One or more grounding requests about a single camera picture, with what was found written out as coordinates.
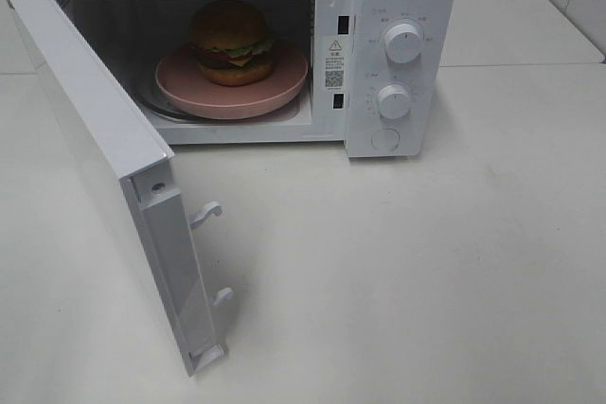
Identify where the toy burger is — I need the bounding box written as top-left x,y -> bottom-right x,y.
187,0 -> 275,87

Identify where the pink round plate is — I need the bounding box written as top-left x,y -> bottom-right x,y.
154,42 -> 308,120

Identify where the white microwave oven body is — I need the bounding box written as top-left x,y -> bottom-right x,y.
56,0 -> 454,158

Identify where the white microwave door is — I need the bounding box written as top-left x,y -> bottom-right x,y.
6,0 -> 233,375

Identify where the white microwave knob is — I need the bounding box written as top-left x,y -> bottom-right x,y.
383,20 -> 424,64
377,84 -> 412,120

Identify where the glass microwave turntable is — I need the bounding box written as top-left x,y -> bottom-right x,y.
138,87 -> 201,123

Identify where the round white door button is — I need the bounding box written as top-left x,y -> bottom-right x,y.
371,129 -> 401,152

